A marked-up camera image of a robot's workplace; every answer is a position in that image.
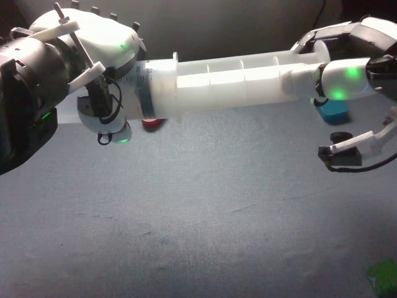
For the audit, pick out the white left camera bracket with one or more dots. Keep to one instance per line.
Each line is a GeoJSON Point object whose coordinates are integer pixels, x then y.
{"type": "Point", "coordinates": [66, 28]}

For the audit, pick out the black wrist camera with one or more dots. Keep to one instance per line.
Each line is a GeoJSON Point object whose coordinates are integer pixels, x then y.
{"type": "Point", "coordinates": [100, 99]}
{"type": "Point", "coordinates": [347, 158]}

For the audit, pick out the green cube block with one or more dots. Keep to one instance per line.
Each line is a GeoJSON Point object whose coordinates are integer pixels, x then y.
{"type": "Point", "coordinates": [383, 276]}

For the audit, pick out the teal rectangular block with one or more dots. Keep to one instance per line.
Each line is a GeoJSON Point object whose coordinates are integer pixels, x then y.
{"type": "Point", "coordinates": [335, 113]}

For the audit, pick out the red heart block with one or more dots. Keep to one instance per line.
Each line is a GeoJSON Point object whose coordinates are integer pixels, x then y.
{"type": "Point", "coordinates": [152, 124]}

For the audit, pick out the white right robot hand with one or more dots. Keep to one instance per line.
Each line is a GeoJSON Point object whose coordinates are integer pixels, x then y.
{"type": "Point", "coordinates": [344, 77]}

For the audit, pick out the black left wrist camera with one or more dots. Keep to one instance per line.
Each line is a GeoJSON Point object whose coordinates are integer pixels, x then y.
{"type": "Point", "coordinates": [100, 99]}

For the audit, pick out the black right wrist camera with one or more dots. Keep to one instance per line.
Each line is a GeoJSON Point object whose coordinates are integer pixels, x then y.
{"type": "Point", "coordinates": [347, 158]}

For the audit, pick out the blue-grey table cloth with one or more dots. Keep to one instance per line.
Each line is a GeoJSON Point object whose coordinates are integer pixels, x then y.
{"type": "Point", "coordinates": [186, 217]}

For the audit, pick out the large translucent plastic syringe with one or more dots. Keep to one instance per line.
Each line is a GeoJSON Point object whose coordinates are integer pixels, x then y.
{"type": "Point", "coordinates": [217, 90]}

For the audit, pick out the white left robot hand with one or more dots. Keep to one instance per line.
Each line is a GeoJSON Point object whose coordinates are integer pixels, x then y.
{"type": "Point", "coordinates": [102, 34]}

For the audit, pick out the white backdrop sheet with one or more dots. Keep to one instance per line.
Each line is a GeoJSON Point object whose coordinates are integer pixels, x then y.
{"type": "Point", "coordinates": [217, 25]}

